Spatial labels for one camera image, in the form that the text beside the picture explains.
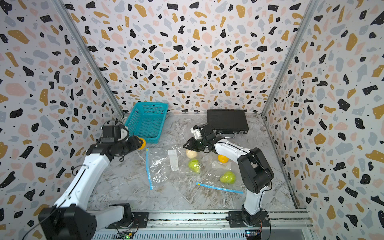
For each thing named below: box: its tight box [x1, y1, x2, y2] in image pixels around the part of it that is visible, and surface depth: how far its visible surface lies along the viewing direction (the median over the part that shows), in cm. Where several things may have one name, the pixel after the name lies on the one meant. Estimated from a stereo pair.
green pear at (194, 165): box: [188, 159, 201, 173], surface depth 89 cm
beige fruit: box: [185, 149, 198, 159], surface depth 94 cm
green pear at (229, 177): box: [220, 171, 236, 184], surface depth 85 cm
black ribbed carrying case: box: [207, 109, 249, 135], surface depth 115 cm
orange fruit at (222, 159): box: [217, 154, 230, 164], surface depth 94 cm
